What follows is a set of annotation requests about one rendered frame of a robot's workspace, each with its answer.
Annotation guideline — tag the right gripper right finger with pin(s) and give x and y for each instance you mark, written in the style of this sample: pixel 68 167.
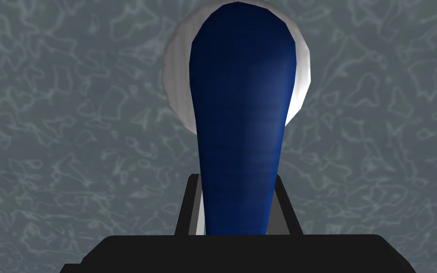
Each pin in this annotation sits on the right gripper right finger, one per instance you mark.
pixel 283 214

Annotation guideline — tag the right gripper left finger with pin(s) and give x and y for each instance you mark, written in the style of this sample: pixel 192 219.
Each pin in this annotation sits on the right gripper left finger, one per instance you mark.
pixel 192 212

